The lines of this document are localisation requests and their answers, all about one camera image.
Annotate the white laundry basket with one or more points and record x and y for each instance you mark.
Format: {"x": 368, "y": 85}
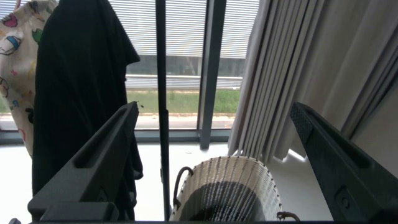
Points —
{"x": 230, "y": 174}

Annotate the beige curtain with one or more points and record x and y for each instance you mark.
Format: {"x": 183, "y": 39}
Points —
{"x": 311, "y": 62}

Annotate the cream printed garment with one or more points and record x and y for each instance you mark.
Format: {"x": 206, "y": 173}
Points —
{"x": 18, "y": 77}

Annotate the black clothes rack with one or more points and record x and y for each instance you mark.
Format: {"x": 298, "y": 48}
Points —
{"x": 161, "y": 62}

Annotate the window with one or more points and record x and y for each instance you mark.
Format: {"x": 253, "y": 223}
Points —
{"x": 211, "y": 62}

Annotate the black garment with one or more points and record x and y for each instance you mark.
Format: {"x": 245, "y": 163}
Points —
{"x": 77, "y": 77}

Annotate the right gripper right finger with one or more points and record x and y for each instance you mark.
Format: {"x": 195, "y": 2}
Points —
{"x": 357, "y": 186}

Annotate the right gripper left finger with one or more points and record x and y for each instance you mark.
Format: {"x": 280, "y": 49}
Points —
{"x": 87, "y": 180}

